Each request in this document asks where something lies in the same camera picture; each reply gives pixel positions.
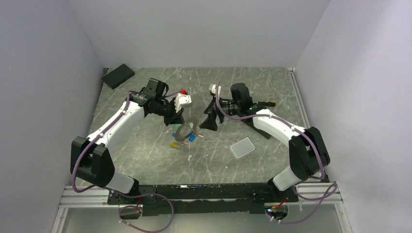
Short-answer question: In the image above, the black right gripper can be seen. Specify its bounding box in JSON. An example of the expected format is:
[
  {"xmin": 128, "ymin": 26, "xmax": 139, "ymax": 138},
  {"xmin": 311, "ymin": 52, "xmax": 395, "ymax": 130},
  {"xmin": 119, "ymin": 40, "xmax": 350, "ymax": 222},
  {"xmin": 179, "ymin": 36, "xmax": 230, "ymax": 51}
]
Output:
[{"xmin": 200, "ymin": 96, "xmax": 241, "ymax": 131}]

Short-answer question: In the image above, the green key tag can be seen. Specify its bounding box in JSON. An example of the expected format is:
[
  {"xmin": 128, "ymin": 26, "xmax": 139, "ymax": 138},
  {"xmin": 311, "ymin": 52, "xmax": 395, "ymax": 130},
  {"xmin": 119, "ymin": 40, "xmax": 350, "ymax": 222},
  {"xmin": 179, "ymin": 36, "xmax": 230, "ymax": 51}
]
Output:
[{"xmin": 172, "ymin": 124, "xmax": 181, "ymax": 131}]

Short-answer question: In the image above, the blue key tag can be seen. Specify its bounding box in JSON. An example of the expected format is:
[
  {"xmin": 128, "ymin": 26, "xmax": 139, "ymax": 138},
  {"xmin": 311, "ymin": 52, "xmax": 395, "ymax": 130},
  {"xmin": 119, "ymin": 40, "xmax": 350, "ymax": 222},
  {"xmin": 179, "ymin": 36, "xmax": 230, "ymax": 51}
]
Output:
[{"xmin": 189, "ymin": 134, "xmax": 196, "ymax": 142}]

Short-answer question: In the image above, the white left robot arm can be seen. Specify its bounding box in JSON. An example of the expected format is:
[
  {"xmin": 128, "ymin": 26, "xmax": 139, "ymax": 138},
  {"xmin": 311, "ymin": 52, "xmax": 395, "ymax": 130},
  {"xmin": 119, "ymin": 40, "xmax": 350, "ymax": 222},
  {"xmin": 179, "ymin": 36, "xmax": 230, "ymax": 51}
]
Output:
[{"xmin": 70, "ymin": 78, "xmax": 192, "ymax": 204}]

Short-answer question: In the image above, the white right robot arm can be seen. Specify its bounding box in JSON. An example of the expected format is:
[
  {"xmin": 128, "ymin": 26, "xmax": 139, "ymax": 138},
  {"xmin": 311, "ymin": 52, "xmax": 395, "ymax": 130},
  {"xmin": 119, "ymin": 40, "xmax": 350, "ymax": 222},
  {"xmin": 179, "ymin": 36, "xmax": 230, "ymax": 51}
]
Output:
[{"xmin": 200, "ymin": 83, "xmax": 330, "ymax": 201}]

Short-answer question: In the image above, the black flat box with sticker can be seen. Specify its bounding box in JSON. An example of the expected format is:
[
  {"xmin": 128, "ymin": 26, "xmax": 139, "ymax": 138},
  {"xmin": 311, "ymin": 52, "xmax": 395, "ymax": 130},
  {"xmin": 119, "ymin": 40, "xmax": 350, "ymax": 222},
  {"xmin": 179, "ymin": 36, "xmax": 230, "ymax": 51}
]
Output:
[{"xmin": 242, "ymin": 116, "xmax": 272, "ymax": 140}]

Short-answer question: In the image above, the black box at rear left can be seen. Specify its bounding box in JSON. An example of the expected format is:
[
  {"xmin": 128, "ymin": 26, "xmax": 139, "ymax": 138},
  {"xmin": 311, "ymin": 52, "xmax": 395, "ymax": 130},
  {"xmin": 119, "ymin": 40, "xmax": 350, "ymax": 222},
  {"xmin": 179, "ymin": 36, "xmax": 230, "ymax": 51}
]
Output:
[{"xmin": 102, "ymin": 64, "xmax": 135, "ymax": 89}]

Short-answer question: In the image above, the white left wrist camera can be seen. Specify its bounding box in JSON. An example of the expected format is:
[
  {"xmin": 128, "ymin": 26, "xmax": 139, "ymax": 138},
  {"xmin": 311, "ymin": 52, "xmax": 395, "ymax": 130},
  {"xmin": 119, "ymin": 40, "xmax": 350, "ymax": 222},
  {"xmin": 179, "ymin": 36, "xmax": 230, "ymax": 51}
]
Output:
[{"xmin": 174, "ymin": 93, "xmax": 192, "ymax": 113}]

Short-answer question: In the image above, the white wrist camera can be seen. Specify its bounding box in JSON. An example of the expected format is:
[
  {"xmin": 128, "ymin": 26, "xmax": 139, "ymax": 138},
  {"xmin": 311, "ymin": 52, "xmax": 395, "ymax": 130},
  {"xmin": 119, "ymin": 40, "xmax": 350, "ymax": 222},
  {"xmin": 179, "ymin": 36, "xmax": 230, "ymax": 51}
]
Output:
[
  {"xmin": 174, "ymin": 93, "xmax": 192, "ymax": 113},
  {"xmin": 209, "ymin": 83, "xmax": 221, "ymax": 96}
]

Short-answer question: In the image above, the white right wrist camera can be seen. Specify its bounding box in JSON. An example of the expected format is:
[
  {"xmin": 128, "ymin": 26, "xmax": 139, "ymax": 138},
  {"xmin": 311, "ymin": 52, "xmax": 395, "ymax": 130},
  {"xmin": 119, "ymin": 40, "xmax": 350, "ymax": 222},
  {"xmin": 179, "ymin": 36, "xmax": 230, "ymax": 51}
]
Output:
[{"xmin": 209, "ymin": 83, "xmax": 221, "ymax": 96}]

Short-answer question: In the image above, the black yellow handled screwdriver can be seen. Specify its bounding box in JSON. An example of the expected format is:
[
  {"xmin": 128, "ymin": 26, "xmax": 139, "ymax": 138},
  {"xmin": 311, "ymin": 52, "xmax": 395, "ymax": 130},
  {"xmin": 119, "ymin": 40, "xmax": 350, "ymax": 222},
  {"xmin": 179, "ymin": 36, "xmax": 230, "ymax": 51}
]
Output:
[{"xmin": 257, "ymin": 101, "xmax": 276, "ymax": 107}]

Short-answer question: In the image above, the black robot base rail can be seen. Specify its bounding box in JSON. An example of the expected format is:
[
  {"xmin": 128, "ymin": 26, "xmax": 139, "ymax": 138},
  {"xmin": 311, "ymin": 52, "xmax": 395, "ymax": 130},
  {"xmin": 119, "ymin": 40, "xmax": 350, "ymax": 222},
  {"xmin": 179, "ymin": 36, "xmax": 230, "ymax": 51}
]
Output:
[{"xmin": 107, "ymin": 183, "xmax": 298, "ymax": 216}]

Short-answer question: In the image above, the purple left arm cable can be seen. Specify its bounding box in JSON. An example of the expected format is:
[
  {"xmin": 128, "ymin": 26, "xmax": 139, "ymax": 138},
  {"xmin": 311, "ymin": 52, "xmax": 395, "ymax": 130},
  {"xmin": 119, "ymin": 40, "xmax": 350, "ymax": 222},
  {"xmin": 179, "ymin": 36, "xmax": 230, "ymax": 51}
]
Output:
[{"xmin": 71, "ymin": 90, "xmax": 188, "ymax": 233}]

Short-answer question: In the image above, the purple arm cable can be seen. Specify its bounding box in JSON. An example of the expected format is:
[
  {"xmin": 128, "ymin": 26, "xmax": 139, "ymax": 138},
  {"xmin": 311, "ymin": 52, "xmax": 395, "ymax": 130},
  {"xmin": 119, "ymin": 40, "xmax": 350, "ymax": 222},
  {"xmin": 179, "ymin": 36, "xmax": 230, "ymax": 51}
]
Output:
[
  {"xmin": 215, "ymin": 82, "xmax": 339, "ymax": 225},
  {"xmin": 71, "ymin": 90, "xmax": 188, "ymax": 233}
]

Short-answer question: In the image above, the aluminium frame rail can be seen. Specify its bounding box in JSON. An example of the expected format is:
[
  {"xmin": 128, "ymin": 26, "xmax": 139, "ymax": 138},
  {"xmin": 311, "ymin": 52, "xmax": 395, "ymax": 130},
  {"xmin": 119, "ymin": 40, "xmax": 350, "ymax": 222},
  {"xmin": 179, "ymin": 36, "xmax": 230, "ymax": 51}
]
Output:
[{"xmin": 52, "ymin": 183, "xmax": 352, "ymax": 233}]

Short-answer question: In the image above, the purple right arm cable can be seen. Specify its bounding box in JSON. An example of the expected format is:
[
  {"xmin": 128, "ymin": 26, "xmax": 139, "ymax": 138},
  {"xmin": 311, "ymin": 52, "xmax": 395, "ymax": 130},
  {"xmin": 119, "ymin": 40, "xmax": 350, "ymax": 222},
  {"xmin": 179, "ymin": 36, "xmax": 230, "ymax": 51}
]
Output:
[{"xmin": 215, "ymin": 82, "xmax": 339, "ymax": 225}]

